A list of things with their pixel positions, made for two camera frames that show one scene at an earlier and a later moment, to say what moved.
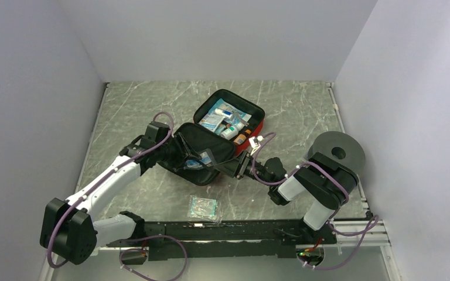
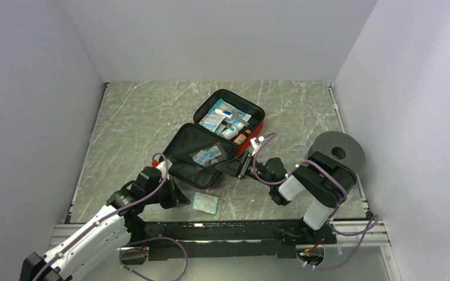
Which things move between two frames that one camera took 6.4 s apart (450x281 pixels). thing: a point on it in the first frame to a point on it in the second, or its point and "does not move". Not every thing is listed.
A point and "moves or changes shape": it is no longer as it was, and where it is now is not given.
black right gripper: (236, 167) does not move
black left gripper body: (174, 151) to (167, 198)
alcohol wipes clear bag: (207, 160) moves or changes shape
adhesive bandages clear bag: (204, 208) moves or changes shape
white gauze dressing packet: (211, 122) does not move
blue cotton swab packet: (238, 114) does not move
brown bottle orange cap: (241, 138) does not move
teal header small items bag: (220, 128) does not move
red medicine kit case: (223, 126) does not move
